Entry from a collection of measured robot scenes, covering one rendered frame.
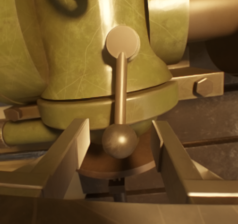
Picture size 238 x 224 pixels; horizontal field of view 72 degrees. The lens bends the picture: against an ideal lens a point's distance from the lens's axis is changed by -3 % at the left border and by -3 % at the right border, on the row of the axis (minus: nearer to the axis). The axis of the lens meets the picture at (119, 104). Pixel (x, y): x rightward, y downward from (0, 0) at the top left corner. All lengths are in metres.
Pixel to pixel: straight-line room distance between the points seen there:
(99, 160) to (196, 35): 0.21
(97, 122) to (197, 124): 0.41
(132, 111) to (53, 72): 0.10
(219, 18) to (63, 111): 0.21
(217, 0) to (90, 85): 0.17
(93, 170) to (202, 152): 0.41
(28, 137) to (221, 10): 0.34
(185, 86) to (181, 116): 0.27
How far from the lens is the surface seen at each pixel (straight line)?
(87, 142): 0.16
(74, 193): 1.08
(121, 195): 0.26
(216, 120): 0.55
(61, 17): 0.19
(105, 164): 0.25
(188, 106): 0.51
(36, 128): 0.32
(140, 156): 0.26
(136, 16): 0.19
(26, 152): 1.04
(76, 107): 0.17
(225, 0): 0.25
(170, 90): 0.20
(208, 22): 0.24
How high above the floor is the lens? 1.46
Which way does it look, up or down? 74 degrees down
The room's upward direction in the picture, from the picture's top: 173 degrees counter-clockwise
